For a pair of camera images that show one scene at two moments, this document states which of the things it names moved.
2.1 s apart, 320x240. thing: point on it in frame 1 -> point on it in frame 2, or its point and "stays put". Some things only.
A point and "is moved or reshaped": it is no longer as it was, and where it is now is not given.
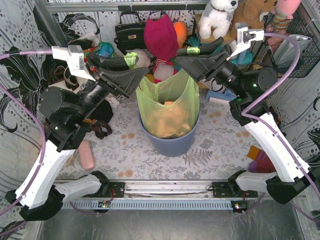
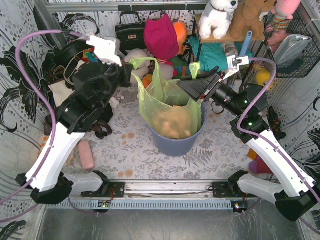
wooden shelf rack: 229,40 stays put
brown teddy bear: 250,11 stays put
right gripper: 216,68 -> 208,89
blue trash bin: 175,146 is moved or reshaped
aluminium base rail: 179,195 stays put
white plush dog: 218,19 stays put
